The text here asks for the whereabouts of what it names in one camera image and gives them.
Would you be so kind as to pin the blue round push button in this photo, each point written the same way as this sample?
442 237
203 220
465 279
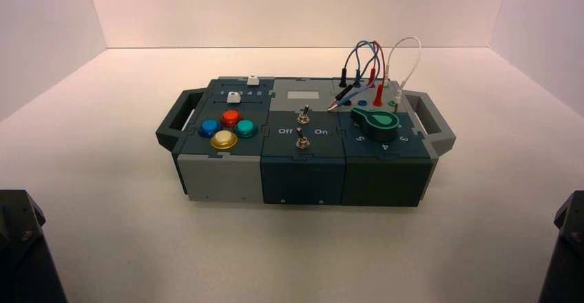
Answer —
210 127

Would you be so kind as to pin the white slider knob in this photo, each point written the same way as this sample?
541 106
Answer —
253 80
233 97

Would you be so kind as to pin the yellow round push button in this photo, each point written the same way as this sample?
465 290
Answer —
224 139

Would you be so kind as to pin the orange round push button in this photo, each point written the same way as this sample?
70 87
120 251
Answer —
231 117

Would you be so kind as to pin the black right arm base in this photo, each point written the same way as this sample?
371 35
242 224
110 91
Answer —
565 255

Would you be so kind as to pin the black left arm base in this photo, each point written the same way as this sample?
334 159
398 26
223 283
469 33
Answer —
20 255

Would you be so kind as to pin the metal toggle switch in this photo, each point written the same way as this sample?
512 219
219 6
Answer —
300 140
302 115

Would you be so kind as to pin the modular dark teal control box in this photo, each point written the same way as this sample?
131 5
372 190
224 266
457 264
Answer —
301 178

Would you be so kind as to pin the small grey display screen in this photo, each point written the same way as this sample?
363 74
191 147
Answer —
303 95

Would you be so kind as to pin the teal round push button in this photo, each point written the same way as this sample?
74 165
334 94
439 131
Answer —
246 128

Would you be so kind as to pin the green rotary pointer knob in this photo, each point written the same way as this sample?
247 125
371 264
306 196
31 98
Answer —
378 122

